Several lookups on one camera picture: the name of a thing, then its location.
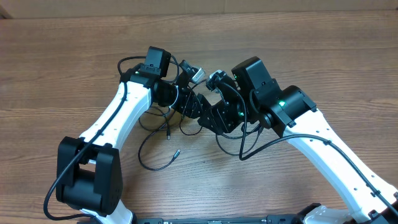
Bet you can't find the black USB-A cable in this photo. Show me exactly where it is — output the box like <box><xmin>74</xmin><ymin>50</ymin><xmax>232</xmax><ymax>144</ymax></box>
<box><xmin>178</xmin><ymin>90</ymin><xmax>265</xmax><ymax>157</ymax></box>

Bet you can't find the short black USB cable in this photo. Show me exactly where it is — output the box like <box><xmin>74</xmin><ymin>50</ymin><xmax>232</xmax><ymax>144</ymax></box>
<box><xmin>138</xmin><ymin>105</ymin><xmax>175</xmax><ymax>140</ymax></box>

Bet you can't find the black cable with silver plugs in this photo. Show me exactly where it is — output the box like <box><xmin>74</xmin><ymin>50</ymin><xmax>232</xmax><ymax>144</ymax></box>
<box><xmin>137</xmin><ymin>105</ymin><xmax>182</xmax><ymax>172</ymax></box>

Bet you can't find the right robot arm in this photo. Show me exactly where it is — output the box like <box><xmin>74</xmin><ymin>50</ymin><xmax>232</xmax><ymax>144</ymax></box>
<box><xmin>199</xmin><ymin>57</ymin><xmax>397</xmax><ymax>223</ymax></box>

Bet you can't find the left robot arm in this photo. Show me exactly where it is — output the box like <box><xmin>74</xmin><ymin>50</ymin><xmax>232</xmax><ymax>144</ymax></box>
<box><xmin>44</xmin><ymin>47</ymin><xmax>205</xmax><ymax>223</ymax></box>

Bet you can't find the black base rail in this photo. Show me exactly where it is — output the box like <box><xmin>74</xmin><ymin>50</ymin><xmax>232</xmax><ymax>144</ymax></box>
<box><xmin>130</xmin><ymin>214</ymin><xmax>304</xmax><ymax>224</ymax></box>

